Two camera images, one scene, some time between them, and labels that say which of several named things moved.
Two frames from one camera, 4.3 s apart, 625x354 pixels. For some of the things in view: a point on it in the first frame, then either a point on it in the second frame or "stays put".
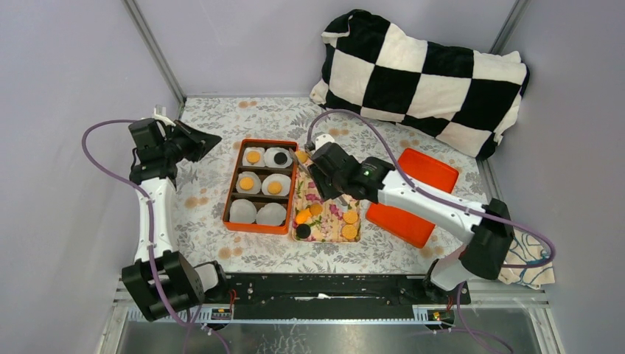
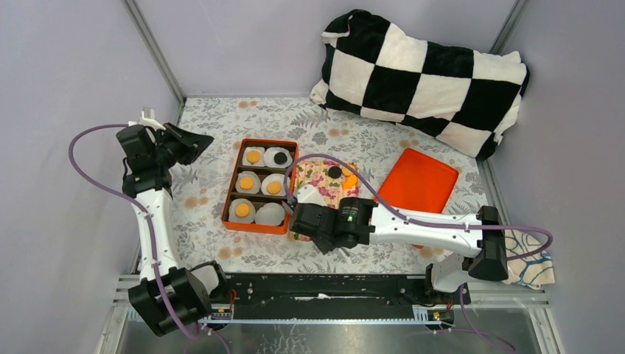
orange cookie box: (260, 192) stays put
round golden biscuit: (303, 156) to (242, 210)
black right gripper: (325, 192) to (323, 246)
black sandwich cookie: (280, 158) stays put
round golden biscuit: (274, 187) stays put
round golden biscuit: (253, 156) stays put
